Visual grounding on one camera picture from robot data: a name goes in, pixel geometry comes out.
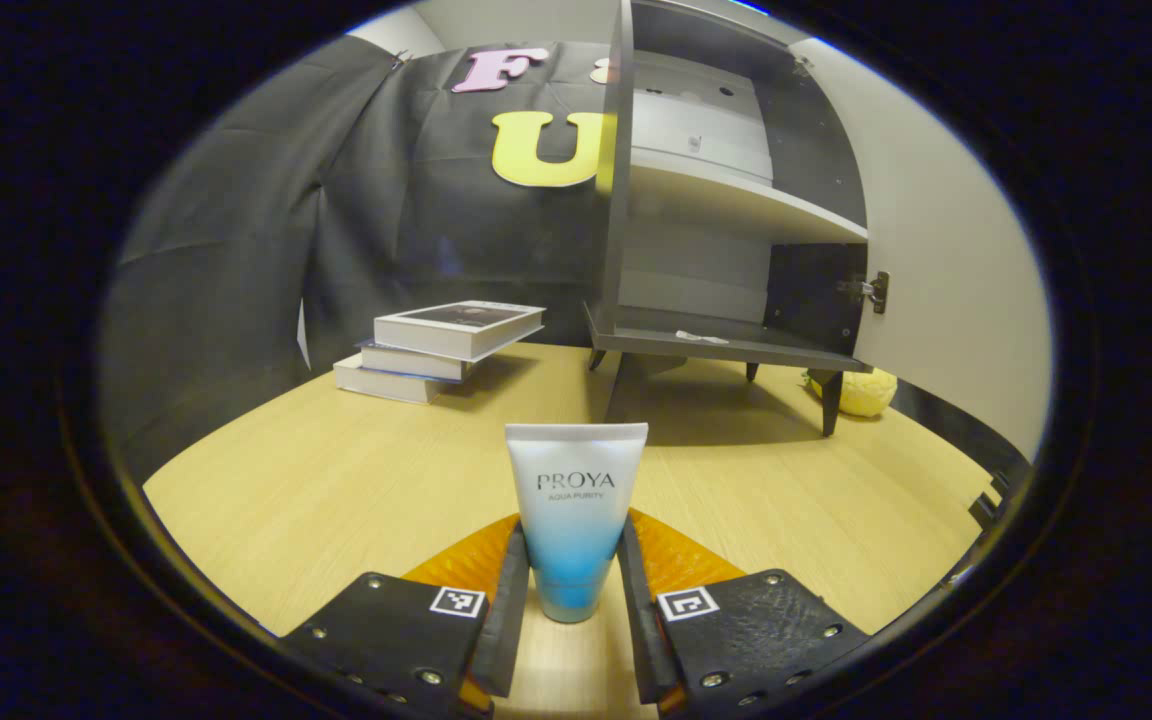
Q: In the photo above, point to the plain white book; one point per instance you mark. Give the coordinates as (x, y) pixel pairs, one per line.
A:
(381, 380)

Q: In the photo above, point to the white blue bottle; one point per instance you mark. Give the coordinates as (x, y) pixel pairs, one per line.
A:
(576, 500)

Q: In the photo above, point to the small white scrap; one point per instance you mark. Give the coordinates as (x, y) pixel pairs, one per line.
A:
(701, 337)

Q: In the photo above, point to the yellow round sponge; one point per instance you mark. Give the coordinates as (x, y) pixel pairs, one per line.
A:
(866, 393)

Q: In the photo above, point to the blue cover book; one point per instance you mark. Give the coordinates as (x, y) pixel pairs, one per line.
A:
(411, 362)

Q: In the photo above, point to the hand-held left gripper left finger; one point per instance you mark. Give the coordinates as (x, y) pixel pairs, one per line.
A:
(511, 620)

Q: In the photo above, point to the dark grey cabinet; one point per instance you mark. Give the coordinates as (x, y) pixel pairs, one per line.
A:
(726, 345)

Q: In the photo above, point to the grey cabinet shelf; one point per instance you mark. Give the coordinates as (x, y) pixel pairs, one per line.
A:
(726, 195)

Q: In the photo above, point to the black backdrop cloth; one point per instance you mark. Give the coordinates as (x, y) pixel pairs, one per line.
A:
(236, 250)

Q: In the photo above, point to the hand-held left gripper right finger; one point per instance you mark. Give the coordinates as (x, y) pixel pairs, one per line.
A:
(636, 630)

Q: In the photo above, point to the metal cabinet hinge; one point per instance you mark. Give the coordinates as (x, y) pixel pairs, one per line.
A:
(874, 291)

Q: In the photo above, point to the white book dark cover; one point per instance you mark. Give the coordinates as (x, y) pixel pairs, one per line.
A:
(459, 325)

